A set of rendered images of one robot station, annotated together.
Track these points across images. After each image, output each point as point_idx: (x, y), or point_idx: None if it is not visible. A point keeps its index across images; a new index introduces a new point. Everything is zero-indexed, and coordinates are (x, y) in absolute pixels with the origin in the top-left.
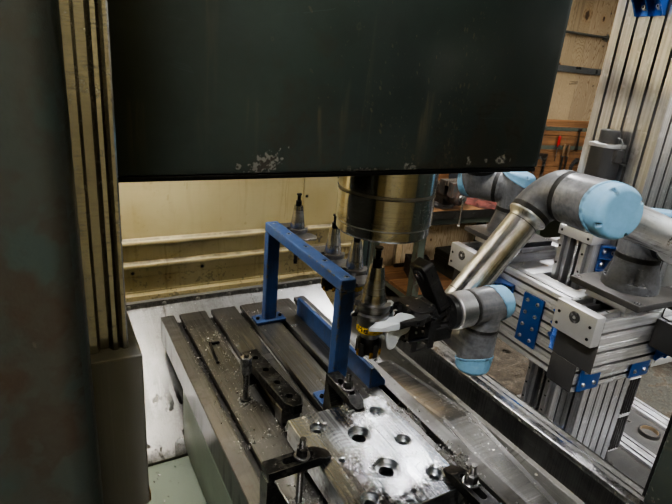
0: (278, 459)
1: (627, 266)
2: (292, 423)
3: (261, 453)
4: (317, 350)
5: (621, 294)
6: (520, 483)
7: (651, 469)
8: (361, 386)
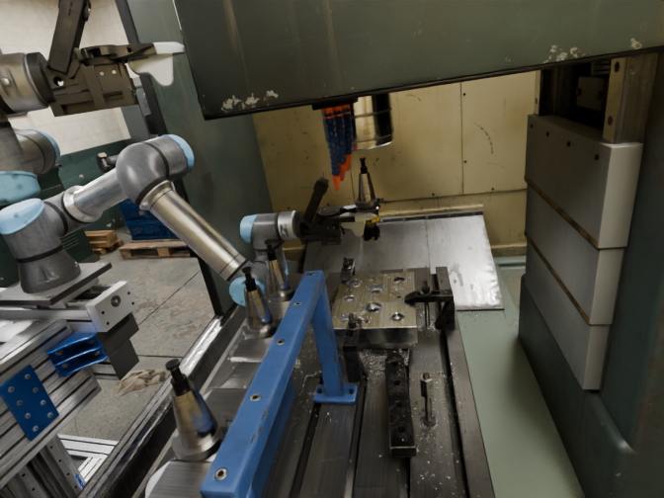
0: (442, 293)
1: (62, 255)
2: (414, 323)
3: (437, 362)
4: (287, 479)
5: (86, 273)
6: (241, 371)
7: (216, 297)
8: (299, 398)
